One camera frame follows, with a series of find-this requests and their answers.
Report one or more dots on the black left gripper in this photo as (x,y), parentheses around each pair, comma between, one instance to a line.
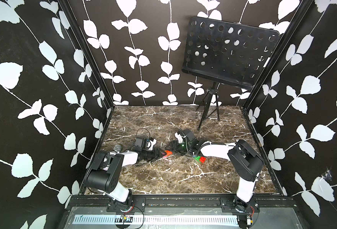
(156,154)

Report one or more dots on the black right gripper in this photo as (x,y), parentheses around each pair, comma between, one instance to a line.
(175,148)

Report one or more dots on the green lego brick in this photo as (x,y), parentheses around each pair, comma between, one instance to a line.
(198,158)

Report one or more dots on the red lego brick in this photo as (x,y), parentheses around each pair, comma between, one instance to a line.
(202,159)

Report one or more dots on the orange lego brick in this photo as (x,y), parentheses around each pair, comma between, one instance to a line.
(168,153)

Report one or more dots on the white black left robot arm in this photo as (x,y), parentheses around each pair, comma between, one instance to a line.
(105,170)

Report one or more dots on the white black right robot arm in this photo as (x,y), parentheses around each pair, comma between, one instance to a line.
(246,161)

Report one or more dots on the black music stand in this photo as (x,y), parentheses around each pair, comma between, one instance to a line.
(226,53)

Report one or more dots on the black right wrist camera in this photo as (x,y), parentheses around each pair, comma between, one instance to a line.
(188,137)

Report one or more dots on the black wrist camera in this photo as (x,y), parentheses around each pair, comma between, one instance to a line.
(141,143)
(188,137)

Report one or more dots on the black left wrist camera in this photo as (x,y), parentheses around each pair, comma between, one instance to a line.
(141,143)

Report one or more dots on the white perforated cable duct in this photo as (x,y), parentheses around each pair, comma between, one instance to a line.
(227,220)

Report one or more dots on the black mounting rail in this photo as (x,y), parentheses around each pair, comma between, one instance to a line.
(228,203)

